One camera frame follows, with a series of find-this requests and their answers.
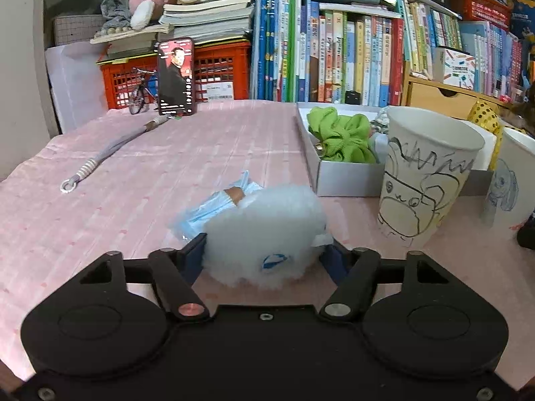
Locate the blue face mask pack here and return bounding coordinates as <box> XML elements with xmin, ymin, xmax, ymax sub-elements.
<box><xmin>169</xmin><ymin>170</ymin><xmax>263</xmax><ymax>241</ymax></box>

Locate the white cotton stuffing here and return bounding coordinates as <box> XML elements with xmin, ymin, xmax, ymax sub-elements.
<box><xmin>202</xmin><ymin>185</ymin><xmax>334</xmax><ymax>290</ymax></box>

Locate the gold sequin bow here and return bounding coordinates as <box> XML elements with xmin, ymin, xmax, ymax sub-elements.
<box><xmin>467</xmin><ymin>100</ymin><xmax>502</xmax><ymax>170</ymax></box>

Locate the green fabric scrunchie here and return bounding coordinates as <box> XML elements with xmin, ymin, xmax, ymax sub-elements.
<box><xmin>307</xmin><ymin>107</ymin><xmax>376</xmax><ymax>164</ymax></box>

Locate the paper cup with binder clips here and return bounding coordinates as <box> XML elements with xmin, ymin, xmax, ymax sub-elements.
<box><xmin>481</xmin><ymin>128</ymin><xmax>535</xmax><ymax>238</ymax></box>

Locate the white shallow box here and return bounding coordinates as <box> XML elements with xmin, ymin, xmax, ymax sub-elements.
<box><xmin>295</xmin><ymin>100</ymin><xmax>499</xmax><ymax>198</ymax></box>

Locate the pink tablecloth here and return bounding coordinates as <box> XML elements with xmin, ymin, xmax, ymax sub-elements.
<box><xmin>1</xmin><ymin>102</ymin><xmax>534</xmax><ymax>387</ymax></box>

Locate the paper cup with black scribbles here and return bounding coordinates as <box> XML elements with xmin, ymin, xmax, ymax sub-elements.
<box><xmin>377</xmin><ymin>106</ymin><xmax>485</xmax><ymax>249</ymax></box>

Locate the green white checked cloth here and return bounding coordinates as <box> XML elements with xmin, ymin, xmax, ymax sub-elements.
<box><xmin>370</xmin><ymin>107</ymin><xmax>389</xmax><ymax>134</ymax></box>

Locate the wooden drawer organiser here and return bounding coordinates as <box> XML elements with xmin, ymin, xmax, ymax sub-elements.
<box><xmin>402</xmin><ymin>75</ymin><xmax>512</xmax><ymax>120</ymax></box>

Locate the miniature bicycle model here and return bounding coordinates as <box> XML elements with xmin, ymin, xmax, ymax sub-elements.
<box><xmin>128</xmin><ymin>68</ymin><xmax>158</xmax><ymax>115</ymax></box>

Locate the white patterned box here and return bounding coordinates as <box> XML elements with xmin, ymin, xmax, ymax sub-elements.
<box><xmin>433</xmin><ymin>47</ymin><xmax>476</xmax><ymax>91</ymax></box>

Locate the red plastic crate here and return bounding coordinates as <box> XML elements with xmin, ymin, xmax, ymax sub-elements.
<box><xmin>99</xmin><ymin>38</ymin><xmax>250</xmax><ymax>114</ymax></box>

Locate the smartphone on stand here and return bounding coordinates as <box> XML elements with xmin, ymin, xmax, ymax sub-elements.
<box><xmin>157</xmin><ymin>37</ymin><xmax>195</xmax><ymax>117</ymax></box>

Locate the blue cardboard box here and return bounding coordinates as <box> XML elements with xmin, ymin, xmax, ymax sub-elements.
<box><xmin>507</xmin><ymin>0</ymin><xmax>535</xmax><ymax>39</ymax></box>

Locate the row of upright books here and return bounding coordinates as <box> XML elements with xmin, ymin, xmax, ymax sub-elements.
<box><xmin>248</xmin><ymin>0</ymin><xmax>406</xmax><ymax>107</ymax></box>

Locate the right row of books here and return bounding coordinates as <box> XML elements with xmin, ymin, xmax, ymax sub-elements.
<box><xmin>394</xmin><ymin>0</ymin><xmax>534</xmax><ymax>102</ymax></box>

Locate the red basket on books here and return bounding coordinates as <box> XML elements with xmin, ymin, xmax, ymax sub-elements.
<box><xmin>447</xmin><ymin>0</ymin><xmax>512</xmax><ymax>30</ymax></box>

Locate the stack of lying books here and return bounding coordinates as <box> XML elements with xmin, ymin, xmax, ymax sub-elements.
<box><xmin>90</xmin><ymin>0</ymin><xmax>255</xmax><ymax>59</ymax></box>

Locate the grey plush toy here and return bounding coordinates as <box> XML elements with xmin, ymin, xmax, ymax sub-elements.
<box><xmin>94</xmin><ymin>0</ymin><xmax>131</xmax><ymax>38</ymax></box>

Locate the grey lanyard strap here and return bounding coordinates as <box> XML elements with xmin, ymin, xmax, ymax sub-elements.
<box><xmin>59</xmin><ymin>115</ymin><xmax>171</xmax><ymax>194</ymax></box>

